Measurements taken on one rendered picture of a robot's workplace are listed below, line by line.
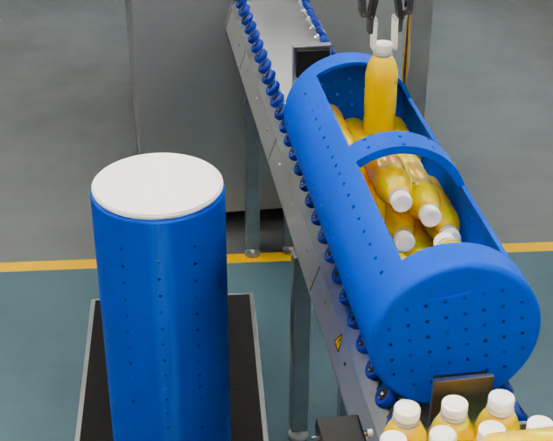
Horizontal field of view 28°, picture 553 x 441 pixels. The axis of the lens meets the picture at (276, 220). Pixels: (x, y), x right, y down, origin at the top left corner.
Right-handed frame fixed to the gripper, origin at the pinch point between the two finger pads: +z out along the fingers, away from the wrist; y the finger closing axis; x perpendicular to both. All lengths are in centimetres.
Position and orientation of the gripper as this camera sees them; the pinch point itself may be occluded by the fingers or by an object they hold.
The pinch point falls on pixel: (384, 32)
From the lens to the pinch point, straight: 234.3
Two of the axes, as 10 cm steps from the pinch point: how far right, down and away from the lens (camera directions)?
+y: -9.9, 0.8, -1.3
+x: 1.5, 5.0, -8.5
